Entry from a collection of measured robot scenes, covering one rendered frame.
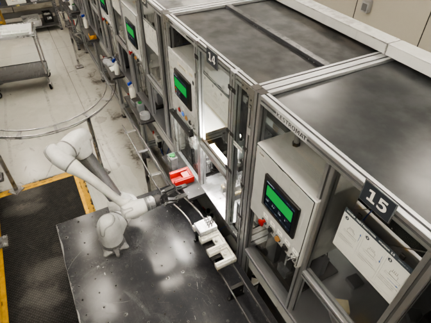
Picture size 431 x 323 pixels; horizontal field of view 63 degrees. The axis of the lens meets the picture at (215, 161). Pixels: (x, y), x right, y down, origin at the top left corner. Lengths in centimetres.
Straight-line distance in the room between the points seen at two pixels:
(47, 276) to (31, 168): 156
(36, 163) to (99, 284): 246
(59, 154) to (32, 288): 156
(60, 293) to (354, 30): 294
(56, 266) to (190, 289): 153
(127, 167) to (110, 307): 216
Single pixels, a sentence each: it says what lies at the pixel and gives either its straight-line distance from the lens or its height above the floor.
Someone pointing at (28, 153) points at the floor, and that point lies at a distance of 489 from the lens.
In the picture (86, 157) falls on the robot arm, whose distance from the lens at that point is 242.
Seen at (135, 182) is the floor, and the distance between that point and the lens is 407.
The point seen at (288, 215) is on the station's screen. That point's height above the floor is 162.
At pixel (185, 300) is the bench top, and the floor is 68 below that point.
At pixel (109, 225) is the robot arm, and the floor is 94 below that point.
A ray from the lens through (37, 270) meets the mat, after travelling 362.
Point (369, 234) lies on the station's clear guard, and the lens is 131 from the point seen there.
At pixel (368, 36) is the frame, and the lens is 213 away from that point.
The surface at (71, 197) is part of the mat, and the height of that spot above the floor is 1.
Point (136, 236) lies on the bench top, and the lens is 271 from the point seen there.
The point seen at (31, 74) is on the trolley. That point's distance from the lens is 610.
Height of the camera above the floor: 281
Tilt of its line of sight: 42 degrees down
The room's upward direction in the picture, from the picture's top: 1 degrees clockwise
